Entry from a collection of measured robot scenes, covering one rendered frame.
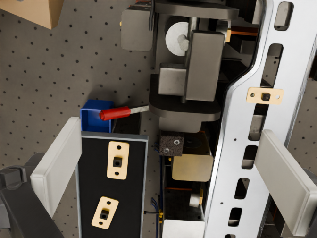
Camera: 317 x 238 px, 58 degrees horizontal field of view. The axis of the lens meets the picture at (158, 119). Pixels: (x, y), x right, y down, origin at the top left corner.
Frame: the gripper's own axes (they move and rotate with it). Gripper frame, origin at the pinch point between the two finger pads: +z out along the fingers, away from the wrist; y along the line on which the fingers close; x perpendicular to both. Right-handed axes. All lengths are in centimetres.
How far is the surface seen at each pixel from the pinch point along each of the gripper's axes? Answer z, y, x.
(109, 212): 29.8, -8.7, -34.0
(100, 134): 30.2, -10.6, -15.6
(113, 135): 30.4, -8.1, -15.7
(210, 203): 46, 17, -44
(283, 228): 43, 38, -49
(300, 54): 46, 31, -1
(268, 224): 63, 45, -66
